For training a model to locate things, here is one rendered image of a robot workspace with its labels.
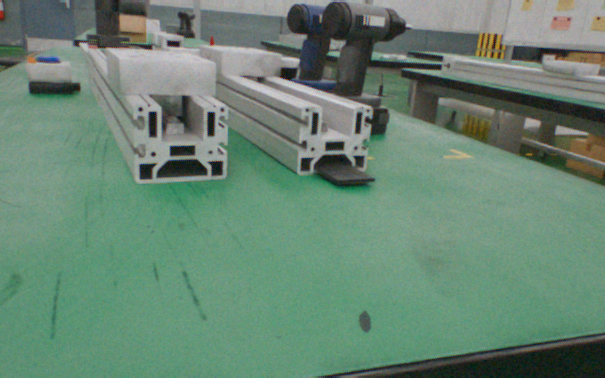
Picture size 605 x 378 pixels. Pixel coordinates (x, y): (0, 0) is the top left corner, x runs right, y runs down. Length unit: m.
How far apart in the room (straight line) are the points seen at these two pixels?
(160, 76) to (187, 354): 0.40
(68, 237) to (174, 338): 0.17
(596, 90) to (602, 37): 1.74
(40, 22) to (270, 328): 12.13
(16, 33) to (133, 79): 11.87
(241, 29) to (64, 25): 3.75
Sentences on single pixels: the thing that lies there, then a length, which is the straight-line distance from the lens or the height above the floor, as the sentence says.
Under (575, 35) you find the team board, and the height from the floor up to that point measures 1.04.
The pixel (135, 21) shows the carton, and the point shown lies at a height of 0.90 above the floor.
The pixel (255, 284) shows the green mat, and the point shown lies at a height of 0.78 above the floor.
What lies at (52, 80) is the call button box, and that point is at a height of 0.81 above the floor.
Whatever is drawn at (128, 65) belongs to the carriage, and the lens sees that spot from 0.62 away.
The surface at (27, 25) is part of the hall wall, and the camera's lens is 12.42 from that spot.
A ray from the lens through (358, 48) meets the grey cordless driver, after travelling 0.89.
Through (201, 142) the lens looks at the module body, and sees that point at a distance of 0.58.
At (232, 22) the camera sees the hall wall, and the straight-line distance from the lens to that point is 12.50.
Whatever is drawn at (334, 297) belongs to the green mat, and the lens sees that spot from 0.35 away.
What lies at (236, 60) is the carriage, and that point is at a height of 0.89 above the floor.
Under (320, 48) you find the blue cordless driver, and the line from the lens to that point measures 1.10.
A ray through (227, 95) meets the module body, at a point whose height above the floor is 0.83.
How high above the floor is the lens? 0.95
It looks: 18 degrees down
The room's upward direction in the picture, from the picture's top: 5 degrees clockwise
